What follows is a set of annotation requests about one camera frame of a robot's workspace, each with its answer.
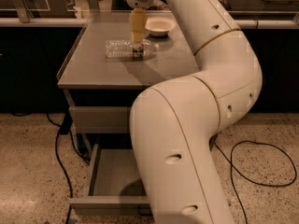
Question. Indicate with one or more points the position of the white paper bowl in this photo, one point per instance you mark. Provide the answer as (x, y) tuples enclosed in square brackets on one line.
[(159, 26)]

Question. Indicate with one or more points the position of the grey drawer cabinet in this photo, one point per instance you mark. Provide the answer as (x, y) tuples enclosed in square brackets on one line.
[(90, 78)]

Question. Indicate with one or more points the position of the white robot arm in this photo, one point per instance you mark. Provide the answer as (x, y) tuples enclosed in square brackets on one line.
[(172, 122)]

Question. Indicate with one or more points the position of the open lower grey drawer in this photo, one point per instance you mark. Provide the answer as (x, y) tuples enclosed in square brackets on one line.
[(114, 186)]

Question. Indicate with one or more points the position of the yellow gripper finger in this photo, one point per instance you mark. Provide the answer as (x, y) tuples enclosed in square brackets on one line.
[(138, 19)]

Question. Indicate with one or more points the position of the closed upper grey drawer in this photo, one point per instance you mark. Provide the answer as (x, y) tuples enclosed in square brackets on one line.
[(100, 119)]

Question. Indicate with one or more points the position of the clear plastic water bottle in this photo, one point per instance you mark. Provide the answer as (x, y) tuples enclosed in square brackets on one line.
[(122, 48)]

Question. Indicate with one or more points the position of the white horizontal rail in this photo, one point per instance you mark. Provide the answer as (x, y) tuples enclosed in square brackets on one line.
[(52, 22)]

